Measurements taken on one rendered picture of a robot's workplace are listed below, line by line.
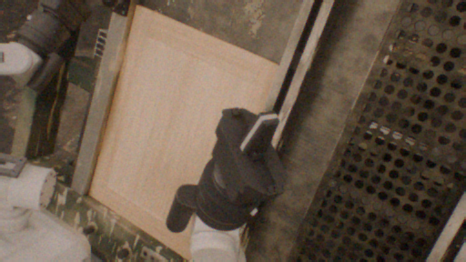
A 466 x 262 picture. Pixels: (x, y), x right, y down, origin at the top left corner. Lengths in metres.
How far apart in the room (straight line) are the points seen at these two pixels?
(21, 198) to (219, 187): 0.32
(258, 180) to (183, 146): 0.65
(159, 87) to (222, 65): 0.20
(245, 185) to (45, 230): 0.42
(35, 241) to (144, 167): 0.50
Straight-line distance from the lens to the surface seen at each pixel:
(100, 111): 1.27
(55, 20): 1.09
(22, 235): 0.81
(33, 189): 0.74
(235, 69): 1.04
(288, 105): 0.93
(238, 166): 0.51
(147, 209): 1.25
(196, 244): 0.65
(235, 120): 0.55
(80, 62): 1.42
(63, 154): 1.65
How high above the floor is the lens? 1.99
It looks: 49 degrees down
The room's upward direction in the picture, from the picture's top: straight up
